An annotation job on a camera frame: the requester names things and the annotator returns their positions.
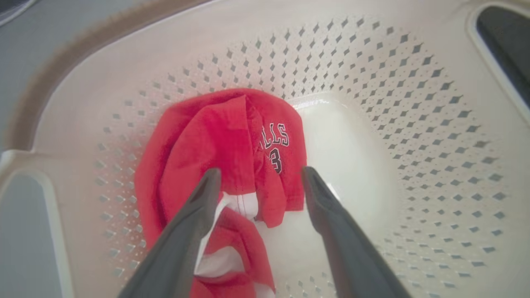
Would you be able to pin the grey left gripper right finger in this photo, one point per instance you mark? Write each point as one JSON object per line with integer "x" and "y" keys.
{"x": 352, "y": 256}

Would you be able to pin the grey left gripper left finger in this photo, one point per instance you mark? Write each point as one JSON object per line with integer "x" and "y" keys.
{"x": 178, "y": 256}

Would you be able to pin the red shirt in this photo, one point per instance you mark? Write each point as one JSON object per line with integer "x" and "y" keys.
{"x": 215, "y": 136}

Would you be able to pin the beige perforated laundry basket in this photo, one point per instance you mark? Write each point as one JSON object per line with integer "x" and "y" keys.
{"x": 372, "y": 82}

